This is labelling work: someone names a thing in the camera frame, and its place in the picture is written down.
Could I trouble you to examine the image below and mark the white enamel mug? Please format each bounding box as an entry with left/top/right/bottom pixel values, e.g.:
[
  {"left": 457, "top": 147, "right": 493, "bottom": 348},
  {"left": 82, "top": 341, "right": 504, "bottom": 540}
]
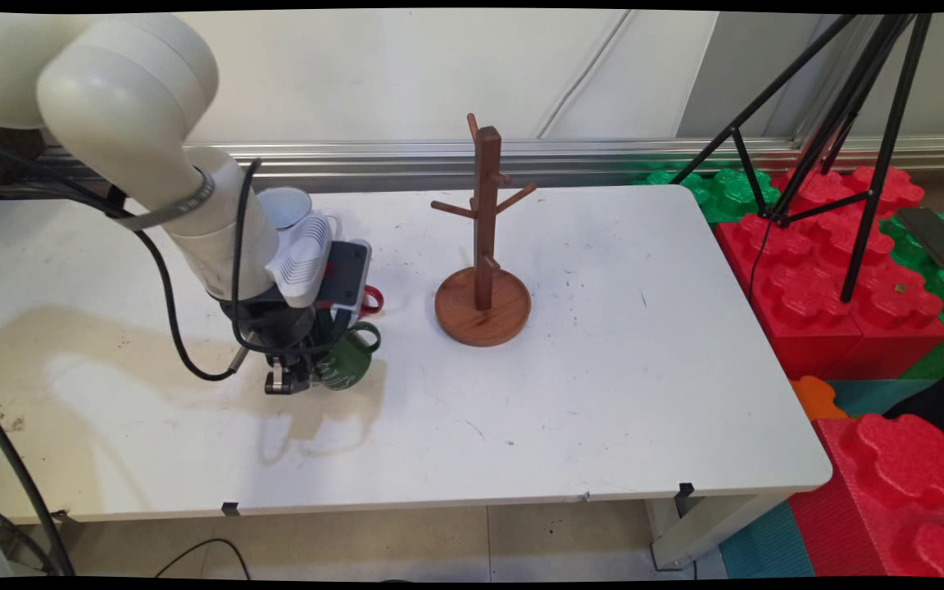
[{"left": 256, "top": 186, "right": 343, "bottom": 247}]

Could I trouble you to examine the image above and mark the white table leg frame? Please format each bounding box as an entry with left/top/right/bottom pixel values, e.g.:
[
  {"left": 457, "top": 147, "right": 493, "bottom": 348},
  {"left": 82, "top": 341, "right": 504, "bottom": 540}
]
[{"left": 647, "top": 489, "right": 797, "bottom": 573}]

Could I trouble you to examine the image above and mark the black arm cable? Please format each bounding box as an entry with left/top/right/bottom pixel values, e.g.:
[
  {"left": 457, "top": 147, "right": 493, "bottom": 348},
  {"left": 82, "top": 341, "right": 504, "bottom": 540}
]
[
  {"left": 229, "top": 157, "right": 355, "bottom": 358},
  {"left": 0, "top": 138, "right": 241, "bottom": 383}
]

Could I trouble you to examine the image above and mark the grey velcro strap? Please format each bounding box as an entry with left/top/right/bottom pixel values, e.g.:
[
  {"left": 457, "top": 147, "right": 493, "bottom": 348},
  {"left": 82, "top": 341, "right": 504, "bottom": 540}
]
[{"left": 111, "top": 167, "right": 217, "bottom": 233}]

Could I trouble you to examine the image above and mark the aluminium wall rail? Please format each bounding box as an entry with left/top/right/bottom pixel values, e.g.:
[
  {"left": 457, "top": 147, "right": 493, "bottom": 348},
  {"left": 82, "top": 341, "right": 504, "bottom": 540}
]
[{"left": 181, "top": 137, "right": 944, "bottom": 198}]

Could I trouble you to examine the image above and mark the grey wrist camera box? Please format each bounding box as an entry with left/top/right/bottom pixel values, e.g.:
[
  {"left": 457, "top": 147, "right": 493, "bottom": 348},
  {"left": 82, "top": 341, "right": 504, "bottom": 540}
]
[{"left": 265, "top": 214, "right": 374, "bottom": 313}]

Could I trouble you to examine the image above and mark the black camera tripod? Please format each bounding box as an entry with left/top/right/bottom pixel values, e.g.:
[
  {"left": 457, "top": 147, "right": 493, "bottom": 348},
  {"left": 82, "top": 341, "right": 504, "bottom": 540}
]
[{"left": 669, "top": 12, "right": 934, "bottom": 305}]

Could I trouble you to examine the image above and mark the thick black hanging cable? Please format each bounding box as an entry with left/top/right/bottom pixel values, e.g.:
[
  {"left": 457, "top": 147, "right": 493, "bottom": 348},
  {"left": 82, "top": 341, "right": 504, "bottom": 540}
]
[{"left": 0, "top": 388, "right": 76, "bottom": 578}]

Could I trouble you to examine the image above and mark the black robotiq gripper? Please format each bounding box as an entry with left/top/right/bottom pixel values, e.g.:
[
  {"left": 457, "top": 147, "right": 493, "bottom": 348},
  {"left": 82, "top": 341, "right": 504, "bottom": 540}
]
[{"left": 220, "top": 297, "right": 334, "bottom": 397}]

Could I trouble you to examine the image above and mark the wooden mug tree stand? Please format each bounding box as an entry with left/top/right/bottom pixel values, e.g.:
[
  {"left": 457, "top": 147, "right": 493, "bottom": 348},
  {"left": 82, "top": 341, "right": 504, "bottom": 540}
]
[{"left": 430, "top": 113, "right": 538, "bottom": 348}]

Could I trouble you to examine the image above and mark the metal cable connector plug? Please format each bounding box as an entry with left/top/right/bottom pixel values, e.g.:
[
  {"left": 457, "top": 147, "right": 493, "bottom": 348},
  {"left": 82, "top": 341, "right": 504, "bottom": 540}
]
[{"left": 228, "top": 331, "right": 259, "bottom": 374}]

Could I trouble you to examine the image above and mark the thin black tripod cable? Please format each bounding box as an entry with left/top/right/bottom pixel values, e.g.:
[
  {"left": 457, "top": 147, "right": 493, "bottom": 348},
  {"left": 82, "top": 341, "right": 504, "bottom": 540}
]
[{"left": 747, "top": 215, "right": 771, "bottom": 301}]

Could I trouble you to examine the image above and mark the black smartphone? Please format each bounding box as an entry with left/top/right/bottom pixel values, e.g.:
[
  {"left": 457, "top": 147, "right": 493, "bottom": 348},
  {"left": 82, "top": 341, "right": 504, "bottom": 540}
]
[{"left": 893, "top": 206, "right": 944, "bottom": 272}]

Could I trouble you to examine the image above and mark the black floor cable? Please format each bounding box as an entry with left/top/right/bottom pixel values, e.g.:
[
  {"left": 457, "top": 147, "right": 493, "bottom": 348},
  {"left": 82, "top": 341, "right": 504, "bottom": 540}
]
[{"left": 157, "top": 537, "right": 254, "bottom": 580}]

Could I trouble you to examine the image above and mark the large red foam block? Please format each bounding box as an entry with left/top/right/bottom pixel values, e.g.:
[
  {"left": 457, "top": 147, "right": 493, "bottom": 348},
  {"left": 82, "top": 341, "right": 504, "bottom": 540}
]
[{"left": 713, "top": 164, "right": 944, "bottom": 383}]

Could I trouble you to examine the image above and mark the teal foam floor mat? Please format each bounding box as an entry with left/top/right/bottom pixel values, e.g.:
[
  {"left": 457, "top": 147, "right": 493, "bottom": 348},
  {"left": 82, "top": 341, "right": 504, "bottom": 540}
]
[
  {"left": 718, "top": 500, "right": 817, "bottom": 579},
  {"left": 828, "top": 378, "right": 940, "bottom": 420}
]

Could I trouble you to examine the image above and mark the green enamel mug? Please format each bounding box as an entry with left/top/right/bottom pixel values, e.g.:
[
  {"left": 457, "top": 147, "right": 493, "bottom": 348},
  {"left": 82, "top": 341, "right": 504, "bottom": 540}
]
[{"left": 313, "top": 320, "right": 382, "bottom": 393}]

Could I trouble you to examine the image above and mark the orange foam piece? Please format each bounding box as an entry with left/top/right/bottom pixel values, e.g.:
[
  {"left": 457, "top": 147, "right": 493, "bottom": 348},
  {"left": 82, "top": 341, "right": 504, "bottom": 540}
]
[{"left": 789, "top": 376, "right": 850, "bottom": 421}]

